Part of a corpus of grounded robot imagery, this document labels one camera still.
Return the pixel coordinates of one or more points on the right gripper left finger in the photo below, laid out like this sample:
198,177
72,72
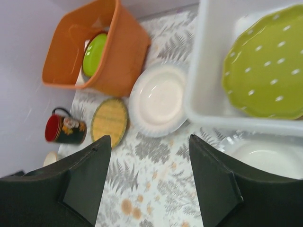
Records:
66,193

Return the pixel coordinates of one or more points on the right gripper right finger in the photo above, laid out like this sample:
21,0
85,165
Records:
234,194

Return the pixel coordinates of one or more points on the white deep plate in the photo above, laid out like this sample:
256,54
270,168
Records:
156,100
280,155

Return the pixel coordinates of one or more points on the green dotted scalloped plate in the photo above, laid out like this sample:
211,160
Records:
263,71

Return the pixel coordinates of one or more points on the orange plastic bin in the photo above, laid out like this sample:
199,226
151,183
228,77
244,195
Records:
123,56

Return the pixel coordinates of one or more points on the white plastic bin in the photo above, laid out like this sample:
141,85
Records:
219,23

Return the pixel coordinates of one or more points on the small cream dish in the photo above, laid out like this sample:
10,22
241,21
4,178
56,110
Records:
50,158

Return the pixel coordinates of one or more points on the black mug red inside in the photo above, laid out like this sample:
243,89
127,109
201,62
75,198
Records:
63,128

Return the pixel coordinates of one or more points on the round bamboo mat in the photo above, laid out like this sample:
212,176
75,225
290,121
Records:
110,118

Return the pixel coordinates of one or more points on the lime green round plate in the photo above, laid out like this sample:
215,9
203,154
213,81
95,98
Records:
93,54

